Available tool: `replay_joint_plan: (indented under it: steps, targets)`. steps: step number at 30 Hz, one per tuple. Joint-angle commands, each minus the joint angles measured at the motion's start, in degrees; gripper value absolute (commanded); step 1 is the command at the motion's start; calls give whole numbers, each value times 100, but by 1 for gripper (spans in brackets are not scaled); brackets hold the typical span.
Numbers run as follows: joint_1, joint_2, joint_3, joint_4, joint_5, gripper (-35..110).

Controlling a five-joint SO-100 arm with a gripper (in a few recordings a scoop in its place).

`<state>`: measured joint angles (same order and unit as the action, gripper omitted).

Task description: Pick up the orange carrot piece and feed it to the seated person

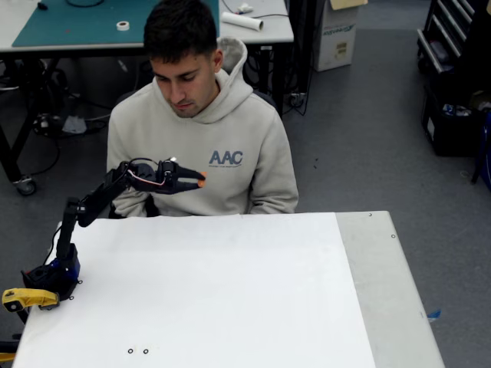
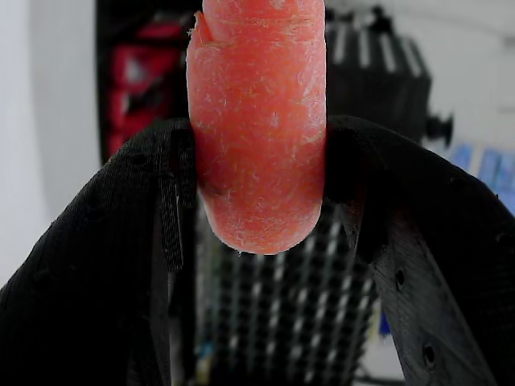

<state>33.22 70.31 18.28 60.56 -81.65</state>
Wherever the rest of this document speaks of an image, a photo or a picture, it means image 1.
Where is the red white servo cable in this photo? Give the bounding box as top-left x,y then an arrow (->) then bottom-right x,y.
128,168 -> 172,189

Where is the white cardboard box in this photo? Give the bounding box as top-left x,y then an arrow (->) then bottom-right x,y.
312,0 -> 360,73

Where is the green cutting mat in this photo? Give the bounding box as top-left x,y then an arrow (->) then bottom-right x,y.
11,0 -> 220,48

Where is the large white paper sheet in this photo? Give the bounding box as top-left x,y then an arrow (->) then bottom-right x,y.
11,212 -> 377,368

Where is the man in beige hoodie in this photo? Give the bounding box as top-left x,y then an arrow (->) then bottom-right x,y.
106,0 -> 299,219

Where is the beige paper folder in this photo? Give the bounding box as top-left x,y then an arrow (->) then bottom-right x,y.
329,0 -> 369,11

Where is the rolled white paper tube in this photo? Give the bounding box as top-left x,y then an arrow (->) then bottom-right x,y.
220,11 -> 265,31

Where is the grey cloth rag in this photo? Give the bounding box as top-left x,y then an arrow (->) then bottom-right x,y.
61,114 -> 87,134

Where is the yellow black clamp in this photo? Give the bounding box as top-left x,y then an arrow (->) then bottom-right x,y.
2,287 -> 61,323
0,340 -> 18,363

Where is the black storage bin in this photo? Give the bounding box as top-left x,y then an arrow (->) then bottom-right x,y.
420,86 -> 491,157

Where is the grey workbench black frame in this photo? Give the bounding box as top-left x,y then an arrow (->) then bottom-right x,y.
0,0 -> 295,196

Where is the black tool cabinet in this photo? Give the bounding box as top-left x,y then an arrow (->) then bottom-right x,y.
416,0 -> 491,76

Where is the blue metal object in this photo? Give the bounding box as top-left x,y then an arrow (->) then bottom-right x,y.
471,110 -> 491,185

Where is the black metal rack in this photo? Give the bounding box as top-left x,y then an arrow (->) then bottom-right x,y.
287,0 -> 319,108

